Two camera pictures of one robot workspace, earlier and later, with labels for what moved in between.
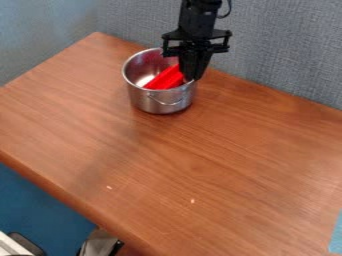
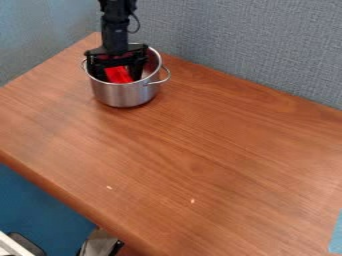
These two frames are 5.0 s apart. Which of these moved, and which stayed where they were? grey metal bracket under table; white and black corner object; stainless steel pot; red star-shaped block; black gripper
Moved: stainless steel pot; black gripper; red star-shaped block
Stayed: grey metal bracket under table; white and black corner object
